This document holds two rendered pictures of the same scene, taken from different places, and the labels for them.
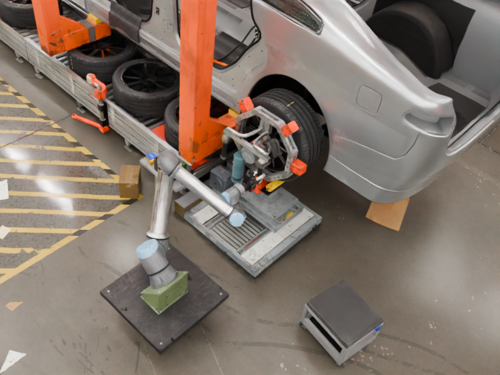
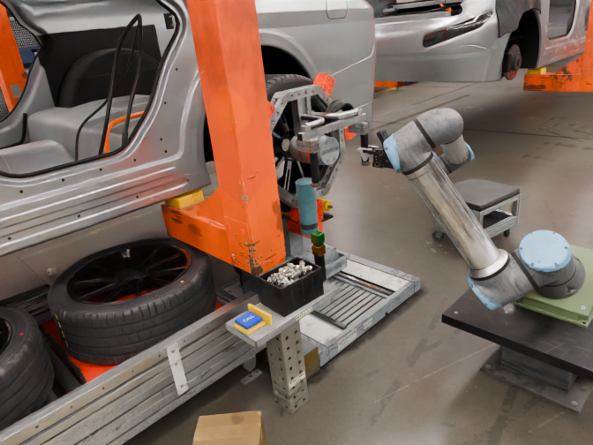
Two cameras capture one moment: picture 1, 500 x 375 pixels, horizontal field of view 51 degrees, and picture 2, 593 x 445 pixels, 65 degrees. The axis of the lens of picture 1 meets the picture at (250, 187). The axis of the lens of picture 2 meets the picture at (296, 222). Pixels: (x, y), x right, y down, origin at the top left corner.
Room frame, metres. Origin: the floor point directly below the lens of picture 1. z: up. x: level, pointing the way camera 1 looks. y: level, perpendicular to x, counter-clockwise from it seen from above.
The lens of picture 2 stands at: (2.60, 2.08, 1.39)
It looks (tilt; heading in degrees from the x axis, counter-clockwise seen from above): 23 degrees down; 281
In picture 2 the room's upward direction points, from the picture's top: 6 degrees counter-clockwise
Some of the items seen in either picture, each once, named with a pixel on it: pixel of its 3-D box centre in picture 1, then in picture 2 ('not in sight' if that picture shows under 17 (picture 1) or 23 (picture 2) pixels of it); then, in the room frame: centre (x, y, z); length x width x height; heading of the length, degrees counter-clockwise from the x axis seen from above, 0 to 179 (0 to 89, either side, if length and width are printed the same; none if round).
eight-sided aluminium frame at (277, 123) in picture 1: (264, 145); (303, 147); (2.94, -0.06, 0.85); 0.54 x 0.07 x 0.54; 53
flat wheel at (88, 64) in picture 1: (102, 53); not in sight; (4.51, 1.65, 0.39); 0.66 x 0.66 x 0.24
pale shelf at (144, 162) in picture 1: (165, 171); (285, 306); (2.95, 0.67, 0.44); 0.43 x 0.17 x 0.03; 53
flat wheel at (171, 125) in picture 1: (202, 125); (137, 293); (3.64, 0.49, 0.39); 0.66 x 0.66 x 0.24
